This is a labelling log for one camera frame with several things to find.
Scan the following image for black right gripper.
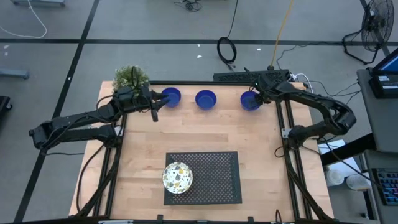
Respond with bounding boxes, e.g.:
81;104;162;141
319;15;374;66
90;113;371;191
252;74;279;105

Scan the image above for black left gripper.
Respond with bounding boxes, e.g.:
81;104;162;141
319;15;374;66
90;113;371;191
137;86;170;123

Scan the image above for blue plastic bowl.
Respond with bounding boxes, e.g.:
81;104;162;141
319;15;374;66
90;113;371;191
240;90;262;111
195;89;218;111
161;86;182;108

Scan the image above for white speckled plate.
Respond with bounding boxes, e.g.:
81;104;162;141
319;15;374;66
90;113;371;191
162;161;193;194

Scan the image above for black perforated metal box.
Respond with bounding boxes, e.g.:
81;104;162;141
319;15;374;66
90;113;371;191
213;68;290;83

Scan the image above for potted green plant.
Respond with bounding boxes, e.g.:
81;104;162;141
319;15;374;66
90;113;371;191
112;65;150;93

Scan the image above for black mesh mat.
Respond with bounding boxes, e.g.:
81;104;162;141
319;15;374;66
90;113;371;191
164;151;243;206

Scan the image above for clear plastic cup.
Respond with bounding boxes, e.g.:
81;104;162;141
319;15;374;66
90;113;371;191
346;173;371;191
325;169;345;187

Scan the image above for white paper sheet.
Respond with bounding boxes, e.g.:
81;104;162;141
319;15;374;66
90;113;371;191
317;139;361;179

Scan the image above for black box with labels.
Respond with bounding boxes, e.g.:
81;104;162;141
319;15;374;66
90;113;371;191
368;73;398;100

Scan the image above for grey office desk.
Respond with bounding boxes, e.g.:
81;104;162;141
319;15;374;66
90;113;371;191
356;67;398;224

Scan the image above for computer monitor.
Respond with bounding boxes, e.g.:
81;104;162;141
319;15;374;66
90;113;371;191
371;48;398;75

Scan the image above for black floor fan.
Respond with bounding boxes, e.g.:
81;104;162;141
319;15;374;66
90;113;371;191
341;0;396;65

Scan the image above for grey desk foot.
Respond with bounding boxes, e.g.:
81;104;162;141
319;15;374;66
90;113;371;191
0;68;30;80

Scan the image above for black computer keyboard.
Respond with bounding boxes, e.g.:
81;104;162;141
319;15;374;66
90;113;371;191
371;167;398;207

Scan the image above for coiled black cable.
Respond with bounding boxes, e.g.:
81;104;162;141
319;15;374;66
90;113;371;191
216;0;239;71

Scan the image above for yellow extension cable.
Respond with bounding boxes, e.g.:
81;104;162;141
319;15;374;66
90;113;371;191
269;0;295;71

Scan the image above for black cable bundle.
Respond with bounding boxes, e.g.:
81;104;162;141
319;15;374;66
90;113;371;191
173;0;203;13

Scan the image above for white floor cable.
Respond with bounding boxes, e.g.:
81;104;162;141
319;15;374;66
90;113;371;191
0;0;48;39

